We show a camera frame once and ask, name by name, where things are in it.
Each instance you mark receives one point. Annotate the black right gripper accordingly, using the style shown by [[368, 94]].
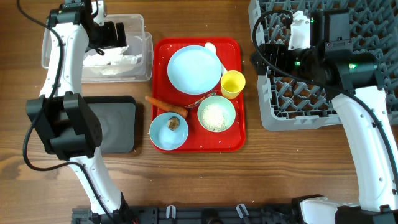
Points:
[[277, 53]]

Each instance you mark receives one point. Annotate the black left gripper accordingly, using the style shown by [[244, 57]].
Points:
[[111, 40]]

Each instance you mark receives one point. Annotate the yellow plastic cup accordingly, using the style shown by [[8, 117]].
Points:
[[232, 83]]

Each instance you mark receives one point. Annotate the green bowl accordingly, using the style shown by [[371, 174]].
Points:
[[227, 105]]

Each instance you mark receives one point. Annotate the large light blue plate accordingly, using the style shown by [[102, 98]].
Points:
[[194, 70]]

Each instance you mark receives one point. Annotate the white rice grains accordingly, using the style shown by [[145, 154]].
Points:
[[213, 118]]

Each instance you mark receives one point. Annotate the brown food scrap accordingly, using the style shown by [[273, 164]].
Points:
[[173, 123]]

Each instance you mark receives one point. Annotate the small light blue bowl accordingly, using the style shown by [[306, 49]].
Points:
[[163, 137]]

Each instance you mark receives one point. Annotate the red snack wrapper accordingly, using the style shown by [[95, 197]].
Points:
[[199, 101]]

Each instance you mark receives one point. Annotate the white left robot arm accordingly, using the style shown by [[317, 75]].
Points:
[[63, 118]]

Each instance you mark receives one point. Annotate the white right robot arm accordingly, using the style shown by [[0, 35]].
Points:
[[363, 130]]

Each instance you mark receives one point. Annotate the clear plastic waste bin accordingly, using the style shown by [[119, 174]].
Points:
[[75, 39]]

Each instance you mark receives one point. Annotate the grey dishwasher rack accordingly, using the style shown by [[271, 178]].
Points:
[[365, 26]]

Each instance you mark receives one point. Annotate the black waste tray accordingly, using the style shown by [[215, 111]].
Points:
[[117, 116]]

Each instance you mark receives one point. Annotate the crumpled white tissue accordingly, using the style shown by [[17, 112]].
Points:
[[114, 61]]

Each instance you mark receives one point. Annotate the white plastic spoon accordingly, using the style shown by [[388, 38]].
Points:
[[212, 48]]

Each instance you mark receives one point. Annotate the red plastic tray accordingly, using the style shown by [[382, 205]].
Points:
[[199, 139]]

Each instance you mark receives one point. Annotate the orange carrot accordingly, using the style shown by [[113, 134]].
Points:
[[167, 107]]

